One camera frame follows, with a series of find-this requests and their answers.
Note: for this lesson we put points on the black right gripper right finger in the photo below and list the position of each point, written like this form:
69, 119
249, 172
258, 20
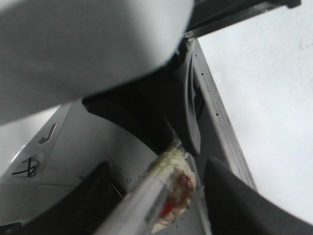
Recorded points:
236, 209

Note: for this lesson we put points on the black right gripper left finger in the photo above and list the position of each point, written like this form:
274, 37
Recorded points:
83, 210

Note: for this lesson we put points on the white whiteboard marker pen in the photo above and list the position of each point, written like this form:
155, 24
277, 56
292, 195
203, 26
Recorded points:
139, 210

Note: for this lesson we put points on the red magnet taped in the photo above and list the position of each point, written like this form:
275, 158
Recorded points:
172, 169

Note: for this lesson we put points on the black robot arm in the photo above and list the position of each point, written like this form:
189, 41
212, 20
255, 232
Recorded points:
111, 123

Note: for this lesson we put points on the white whiteboard with aluminium frame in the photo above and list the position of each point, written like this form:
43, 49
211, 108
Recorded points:
256, 66

